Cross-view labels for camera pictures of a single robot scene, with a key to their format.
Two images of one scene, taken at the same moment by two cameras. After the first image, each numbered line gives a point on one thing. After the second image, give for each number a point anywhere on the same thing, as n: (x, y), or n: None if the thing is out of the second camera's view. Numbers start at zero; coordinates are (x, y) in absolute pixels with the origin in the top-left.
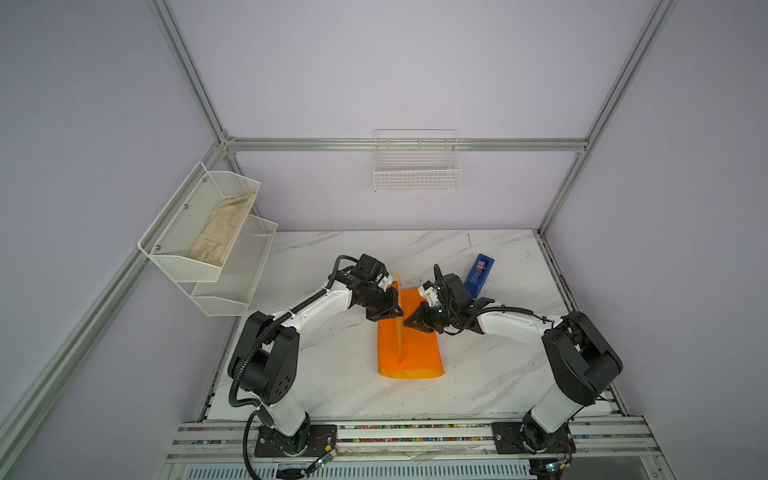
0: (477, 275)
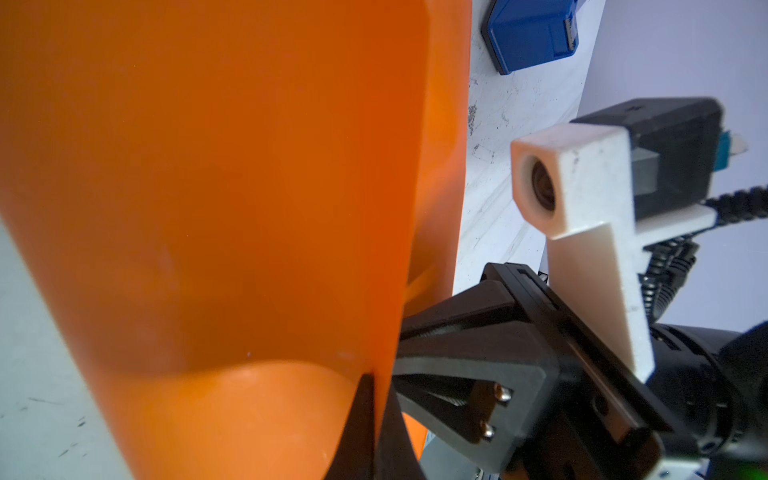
0: (517, 33)
